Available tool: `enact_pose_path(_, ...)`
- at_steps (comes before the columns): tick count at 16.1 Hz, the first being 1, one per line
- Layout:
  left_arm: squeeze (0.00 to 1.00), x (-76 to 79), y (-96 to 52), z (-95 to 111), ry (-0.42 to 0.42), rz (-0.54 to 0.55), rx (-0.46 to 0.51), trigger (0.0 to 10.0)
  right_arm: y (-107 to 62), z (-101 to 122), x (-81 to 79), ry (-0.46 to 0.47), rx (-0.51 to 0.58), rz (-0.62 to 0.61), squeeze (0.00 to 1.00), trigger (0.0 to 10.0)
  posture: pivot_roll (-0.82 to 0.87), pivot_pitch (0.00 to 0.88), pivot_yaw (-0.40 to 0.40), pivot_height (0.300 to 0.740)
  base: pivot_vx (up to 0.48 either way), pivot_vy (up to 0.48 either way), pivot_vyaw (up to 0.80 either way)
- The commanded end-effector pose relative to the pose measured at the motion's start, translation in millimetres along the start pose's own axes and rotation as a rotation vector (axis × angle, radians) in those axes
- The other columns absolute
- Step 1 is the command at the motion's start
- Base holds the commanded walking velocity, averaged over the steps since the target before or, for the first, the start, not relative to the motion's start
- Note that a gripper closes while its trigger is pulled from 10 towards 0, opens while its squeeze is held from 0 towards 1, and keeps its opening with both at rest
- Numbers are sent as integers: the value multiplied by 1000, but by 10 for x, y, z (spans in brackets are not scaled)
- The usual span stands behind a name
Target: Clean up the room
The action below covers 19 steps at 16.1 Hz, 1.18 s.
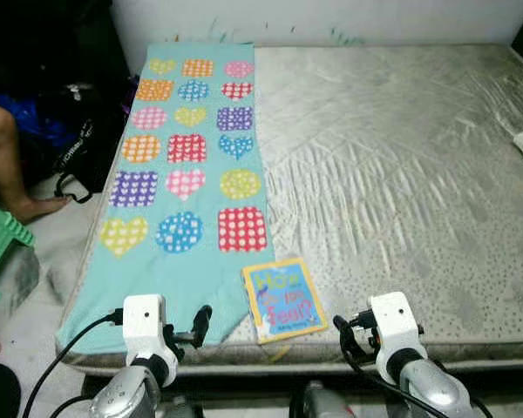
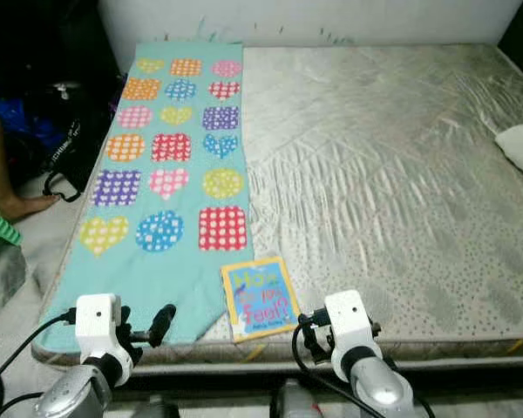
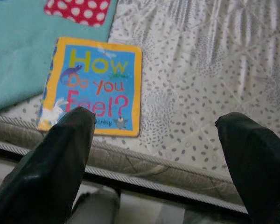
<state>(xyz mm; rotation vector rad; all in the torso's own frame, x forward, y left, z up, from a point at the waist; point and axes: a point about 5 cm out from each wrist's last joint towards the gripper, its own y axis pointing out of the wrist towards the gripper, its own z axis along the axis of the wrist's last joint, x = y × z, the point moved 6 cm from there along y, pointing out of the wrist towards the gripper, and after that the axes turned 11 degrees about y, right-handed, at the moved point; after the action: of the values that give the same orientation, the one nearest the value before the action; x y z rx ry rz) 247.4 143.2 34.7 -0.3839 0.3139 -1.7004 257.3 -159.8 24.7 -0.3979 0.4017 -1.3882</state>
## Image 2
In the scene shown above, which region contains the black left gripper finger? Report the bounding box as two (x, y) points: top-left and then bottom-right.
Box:
(148, 304), (178, 347)

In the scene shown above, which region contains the turquoise blanket with colourful shapes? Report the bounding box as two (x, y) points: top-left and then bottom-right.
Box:
(32, 42), (254, 350)

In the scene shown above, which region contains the yellow-edged blue children's book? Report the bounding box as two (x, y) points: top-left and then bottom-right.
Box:
(220, 256), (301, 342)

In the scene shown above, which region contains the grey right robot leg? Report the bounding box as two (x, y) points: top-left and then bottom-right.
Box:
(275, 379), (333, 418)

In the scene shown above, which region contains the grey robot leg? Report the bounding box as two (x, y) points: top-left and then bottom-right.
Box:
(275, 379), (333, 418)
(135, 396), (180, 418)

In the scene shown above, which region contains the grey left robot leg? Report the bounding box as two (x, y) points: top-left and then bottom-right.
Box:
(135, 396), (180, 418)

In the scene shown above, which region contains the grey quilted spotted mattress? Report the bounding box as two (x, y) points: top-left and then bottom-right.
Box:
(31, 44), (523, 368)

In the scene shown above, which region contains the black bag with white print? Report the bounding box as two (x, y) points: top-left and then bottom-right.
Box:
(42, 83), (115, 204)

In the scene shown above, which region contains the seated person in black shorts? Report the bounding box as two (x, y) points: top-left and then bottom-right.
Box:
(0, 104), (63, 224)

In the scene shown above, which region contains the blue bag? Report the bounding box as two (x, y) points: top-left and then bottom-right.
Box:
(0, 94), (63, 145)

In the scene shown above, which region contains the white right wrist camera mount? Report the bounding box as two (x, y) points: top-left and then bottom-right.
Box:
(324, 290), (372, 350)

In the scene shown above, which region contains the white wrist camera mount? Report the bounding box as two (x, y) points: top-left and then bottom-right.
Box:
(75, 293), (122, 361)
(324, 290), (372, 350)

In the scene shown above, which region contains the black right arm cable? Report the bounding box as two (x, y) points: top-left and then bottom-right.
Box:
(291, 318), (386, 418)

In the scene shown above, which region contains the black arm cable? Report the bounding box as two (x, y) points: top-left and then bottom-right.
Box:
(0, 309), (80, 418)
(291, 318), (386, 418)

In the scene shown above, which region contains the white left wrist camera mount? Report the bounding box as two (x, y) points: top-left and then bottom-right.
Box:
(75, 293), (122, 361)

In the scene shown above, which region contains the black bed frame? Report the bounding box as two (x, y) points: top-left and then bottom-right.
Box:
(48, 361), (523, 407)

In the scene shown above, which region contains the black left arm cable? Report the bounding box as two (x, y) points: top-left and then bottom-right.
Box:
(0, 309), (80, 418)

